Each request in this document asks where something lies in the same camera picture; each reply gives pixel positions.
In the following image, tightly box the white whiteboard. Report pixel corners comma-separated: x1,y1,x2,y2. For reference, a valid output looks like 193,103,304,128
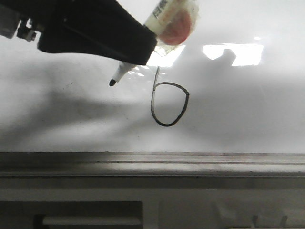
0,0,305,153

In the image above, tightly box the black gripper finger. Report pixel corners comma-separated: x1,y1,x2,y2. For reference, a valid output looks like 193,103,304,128
38,0,157,65

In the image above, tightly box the grey aluminium whiteboard tray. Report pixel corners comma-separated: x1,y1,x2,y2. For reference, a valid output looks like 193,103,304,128
0,152,305,229

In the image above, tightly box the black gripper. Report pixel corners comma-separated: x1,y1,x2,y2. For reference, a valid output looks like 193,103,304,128
0,0,57,42

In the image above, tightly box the black and white whiteboard marker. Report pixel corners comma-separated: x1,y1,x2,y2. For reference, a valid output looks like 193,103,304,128
109,0,184,87

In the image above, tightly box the red magnet taped to marker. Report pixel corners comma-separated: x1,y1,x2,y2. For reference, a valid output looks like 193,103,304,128
154,0,199,57

